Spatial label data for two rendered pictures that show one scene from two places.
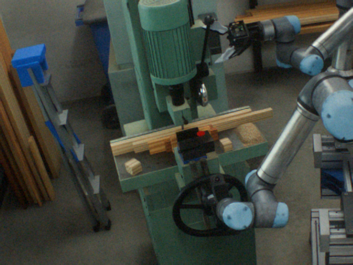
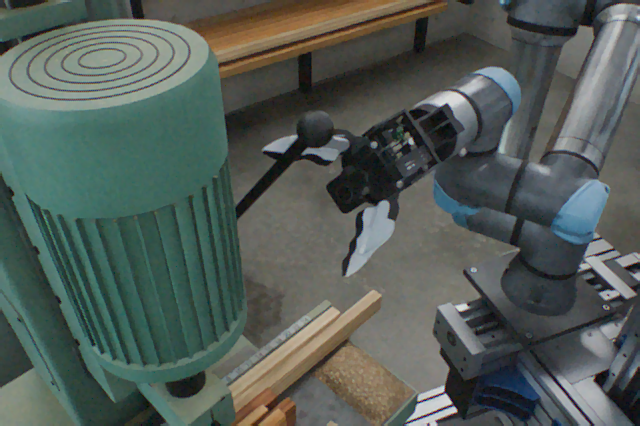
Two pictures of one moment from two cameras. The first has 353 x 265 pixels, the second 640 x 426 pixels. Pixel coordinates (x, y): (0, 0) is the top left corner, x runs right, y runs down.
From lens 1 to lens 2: 1.38 m
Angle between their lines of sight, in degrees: 30
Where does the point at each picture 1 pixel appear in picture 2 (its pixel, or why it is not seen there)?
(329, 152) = (493, 344)
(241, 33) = (417, 157)
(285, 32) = (495, 124)
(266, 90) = not seen: hidden behind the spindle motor
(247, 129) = (365, 376)
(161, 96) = not seen: hidden behind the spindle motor
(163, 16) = (152, 151)
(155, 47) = (116, 276)
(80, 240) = not seen: outside the picture
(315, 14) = (252, 37)
